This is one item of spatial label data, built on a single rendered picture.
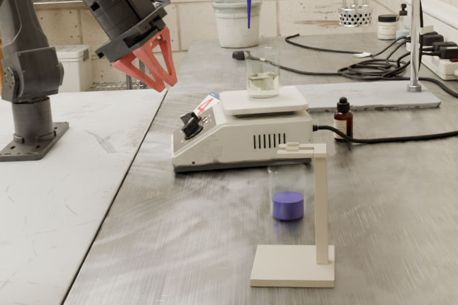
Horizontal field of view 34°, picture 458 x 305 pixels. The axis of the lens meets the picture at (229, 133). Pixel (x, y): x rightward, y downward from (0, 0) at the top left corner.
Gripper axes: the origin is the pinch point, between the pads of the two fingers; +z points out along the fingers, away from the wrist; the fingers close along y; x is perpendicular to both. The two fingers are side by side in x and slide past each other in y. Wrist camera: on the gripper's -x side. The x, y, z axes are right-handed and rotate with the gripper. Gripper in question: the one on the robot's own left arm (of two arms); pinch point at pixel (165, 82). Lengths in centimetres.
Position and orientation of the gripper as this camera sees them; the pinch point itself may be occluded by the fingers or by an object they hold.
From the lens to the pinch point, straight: 107.0
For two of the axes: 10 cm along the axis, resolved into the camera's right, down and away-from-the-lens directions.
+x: -4.6, 5.3, -7.1
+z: 5.5, 8.0, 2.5
